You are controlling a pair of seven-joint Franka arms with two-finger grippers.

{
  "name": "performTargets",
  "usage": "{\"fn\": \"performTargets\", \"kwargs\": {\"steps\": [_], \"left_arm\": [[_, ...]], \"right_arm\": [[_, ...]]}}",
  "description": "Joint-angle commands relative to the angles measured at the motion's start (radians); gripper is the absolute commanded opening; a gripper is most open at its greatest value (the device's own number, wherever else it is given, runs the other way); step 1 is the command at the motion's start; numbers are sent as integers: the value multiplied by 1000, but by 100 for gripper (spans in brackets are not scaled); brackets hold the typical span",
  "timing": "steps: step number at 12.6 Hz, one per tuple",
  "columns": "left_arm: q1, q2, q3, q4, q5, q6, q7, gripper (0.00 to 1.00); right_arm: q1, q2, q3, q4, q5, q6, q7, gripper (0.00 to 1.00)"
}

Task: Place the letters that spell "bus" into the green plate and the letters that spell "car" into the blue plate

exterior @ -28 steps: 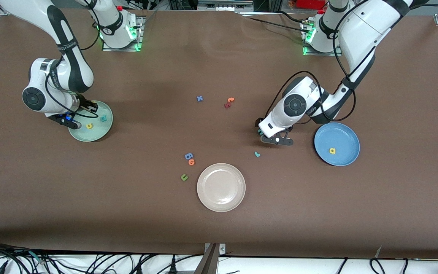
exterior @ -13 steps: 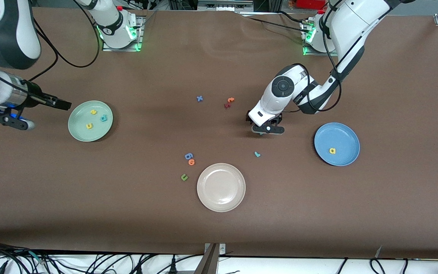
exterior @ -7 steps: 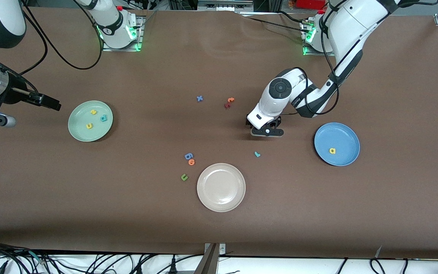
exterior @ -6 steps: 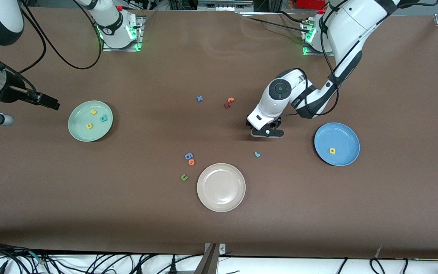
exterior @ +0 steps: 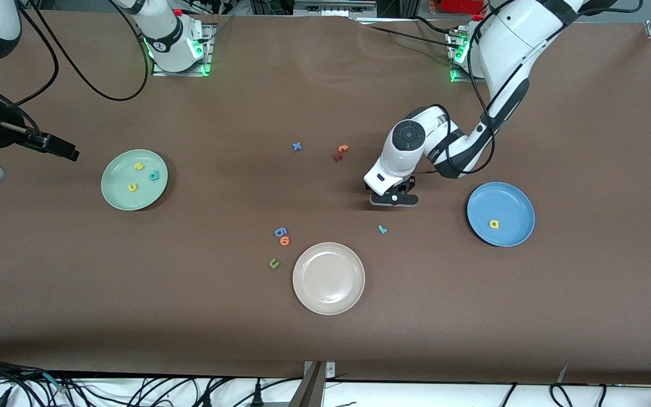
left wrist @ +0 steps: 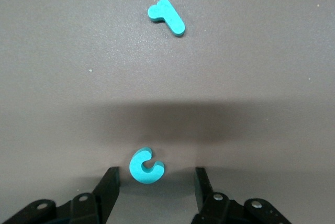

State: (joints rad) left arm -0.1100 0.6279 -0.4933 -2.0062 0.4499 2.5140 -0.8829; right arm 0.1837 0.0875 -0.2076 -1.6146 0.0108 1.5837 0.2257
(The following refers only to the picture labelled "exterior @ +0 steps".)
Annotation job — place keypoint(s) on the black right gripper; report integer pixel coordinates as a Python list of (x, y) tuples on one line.
[(10, 131)]

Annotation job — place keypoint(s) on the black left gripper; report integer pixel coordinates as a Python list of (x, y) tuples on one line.
[(411, 183)]

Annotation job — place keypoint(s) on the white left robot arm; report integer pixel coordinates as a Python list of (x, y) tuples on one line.
[(506, 39)]

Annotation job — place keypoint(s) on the green plate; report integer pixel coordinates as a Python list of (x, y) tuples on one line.
[(116, 195)]

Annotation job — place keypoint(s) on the blue plate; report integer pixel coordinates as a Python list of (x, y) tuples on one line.
[(506, 203)]

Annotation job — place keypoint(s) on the beige plate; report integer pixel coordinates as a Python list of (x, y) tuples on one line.
[(328, 278)]

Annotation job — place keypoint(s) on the blue foam letter g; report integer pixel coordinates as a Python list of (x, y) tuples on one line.
[(278, 233)]

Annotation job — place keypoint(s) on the brown table cover mat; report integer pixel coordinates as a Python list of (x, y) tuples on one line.
[(325, 339)]

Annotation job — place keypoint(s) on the red box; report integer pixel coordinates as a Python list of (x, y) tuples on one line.
[(461, 5)]

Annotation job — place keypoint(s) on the grey device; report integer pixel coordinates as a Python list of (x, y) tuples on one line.
[(334, 7)]

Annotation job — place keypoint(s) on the black equipment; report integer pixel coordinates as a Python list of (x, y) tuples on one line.
[(272, 5)]

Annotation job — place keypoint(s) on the white paper tag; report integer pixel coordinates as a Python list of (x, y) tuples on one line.
[(563, 373)]

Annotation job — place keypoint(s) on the black power plug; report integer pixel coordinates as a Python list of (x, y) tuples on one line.
[(256, 395)]

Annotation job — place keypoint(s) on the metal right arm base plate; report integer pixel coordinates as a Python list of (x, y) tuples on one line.
[(178, 73)]

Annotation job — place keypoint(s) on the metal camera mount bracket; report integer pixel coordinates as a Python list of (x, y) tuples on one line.
[(311, 390)]

